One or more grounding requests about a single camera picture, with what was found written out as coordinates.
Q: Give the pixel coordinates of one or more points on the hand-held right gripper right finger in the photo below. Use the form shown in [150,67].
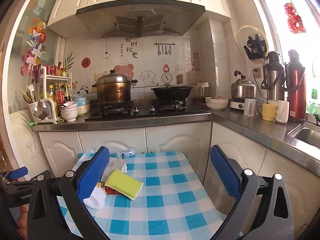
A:
[225,172]

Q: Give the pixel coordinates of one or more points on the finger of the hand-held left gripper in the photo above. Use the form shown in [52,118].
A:
[19,173]
[22,183]

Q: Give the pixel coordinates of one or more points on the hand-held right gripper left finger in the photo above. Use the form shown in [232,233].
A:
[92,175]

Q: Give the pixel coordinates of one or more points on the bubble wrap sheet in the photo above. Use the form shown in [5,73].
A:
[96,198]

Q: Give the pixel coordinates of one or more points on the red snack wrapper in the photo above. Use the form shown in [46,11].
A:
[111,190]

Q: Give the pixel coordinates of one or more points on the white printed wrapper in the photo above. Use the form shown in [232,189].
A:
[117,166]

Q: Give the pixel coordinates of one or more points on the yellow green sponge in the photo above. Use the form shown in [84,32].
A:
[123,183]

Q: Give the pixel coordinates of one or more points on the white blue labelled bottle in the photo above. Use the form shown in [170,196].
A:
[125,153]

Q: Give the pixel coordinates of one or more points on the green clip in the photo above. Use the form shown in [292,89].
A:
[32,123]

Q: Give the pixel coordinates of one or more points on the grey kitchen countertop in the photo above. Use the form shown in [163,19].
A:
[250,125]

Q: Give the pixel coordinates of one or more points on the blue checked tablecloth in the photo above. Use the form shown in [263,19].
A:
[170,192]

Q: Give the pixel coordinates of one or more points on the white base cabinets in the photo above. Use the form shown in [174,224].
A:
[175,137]

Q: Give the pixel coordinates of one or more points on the white ceramic bowl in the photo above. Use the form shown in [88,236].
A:
[68,116]
[70,103]
[68,109]

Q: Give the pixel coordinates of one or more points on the steel ladle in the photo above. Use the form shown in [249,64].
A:
[40,111]

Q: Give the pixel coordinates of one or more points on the white utensil holder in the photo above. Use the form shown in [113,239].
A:
[31,107]

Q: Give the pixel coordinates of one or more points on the small white induction cooker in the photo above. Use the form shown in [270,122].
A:
[237,105]

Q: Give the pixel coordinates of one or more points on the white flower print bowl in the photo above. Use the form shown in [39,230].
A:
[217,104]

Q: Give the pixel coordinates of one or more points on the blue white cartoon cup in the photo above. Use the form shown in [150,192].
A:
[83,106]

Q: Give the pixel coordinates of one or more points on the white spice rack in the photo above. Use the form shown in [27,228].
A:
[53,110]

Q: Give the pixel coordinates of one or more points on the yellow cup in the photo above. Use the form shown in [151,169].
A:
[268,112]

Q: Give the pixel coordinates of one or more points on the black glass gas hob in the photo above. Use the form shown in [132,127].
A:
[147,114]

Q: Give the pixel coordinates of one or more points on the tall white mug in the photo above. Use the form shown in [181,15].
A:
[282,112]

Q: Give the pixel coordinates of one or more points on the steel kettle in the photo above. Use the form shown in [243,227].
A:
[242,90]

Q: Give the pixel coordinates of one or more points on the panda figurine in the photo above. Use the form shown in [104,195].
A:
[84,90]

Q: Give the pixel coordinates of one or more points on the row of condiment bottles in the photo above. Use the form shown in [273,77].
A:
[61,95]

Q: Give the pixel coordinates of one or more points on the steel stockpot with lid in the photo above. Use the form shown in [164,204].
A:
[113,90]

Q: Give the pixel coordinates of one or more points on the steel sink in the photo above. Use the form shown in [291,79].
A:
[307,133]

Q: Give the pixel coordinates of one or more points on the black wok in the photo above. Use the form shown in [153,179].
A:
[172,92]

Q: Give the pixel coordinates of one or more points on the steel black thermos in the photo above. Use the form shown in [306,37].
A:
[273,80]

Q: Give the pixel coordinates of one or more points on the red thermos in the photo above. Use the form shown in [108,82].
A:
[296,92]

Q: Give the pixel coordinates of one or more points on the colourful flower stickers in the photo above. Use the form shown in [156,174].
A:
[35,47]

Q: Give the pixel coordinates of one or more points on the black lid holder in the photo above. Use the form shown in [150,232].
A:
[255,48]

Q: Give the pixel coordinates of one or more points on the glass pot lid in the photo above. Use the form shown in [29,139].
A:
[243,37]

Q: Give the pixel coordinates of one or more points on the red paper-cut window decoration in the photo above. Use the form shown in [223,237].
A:
[295,20]

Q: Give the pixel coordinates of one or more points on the steel range hood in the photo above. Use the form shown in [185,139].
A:
[140,11]

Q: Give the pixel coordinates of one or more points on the wall socket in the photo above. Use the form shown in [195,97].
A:
[257,73]

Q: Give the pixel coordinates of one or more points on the red round wall sticker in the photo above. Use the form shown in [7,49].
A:
[85,62]

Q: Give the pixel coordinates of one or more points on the kitchen scale wall sticker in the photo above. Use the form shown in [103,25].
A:
[166,76]

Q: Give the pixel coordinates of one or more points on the pendant lamp wall sticker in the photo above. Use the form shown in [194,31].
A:
[107,54]

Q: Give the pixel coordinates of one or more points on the black calligraphy wall sticker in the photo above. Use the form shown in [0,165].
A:
[131,48]

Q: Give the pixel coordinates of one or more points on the hanging utensils wall sticker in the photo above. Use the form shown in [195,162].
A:
[163,48]

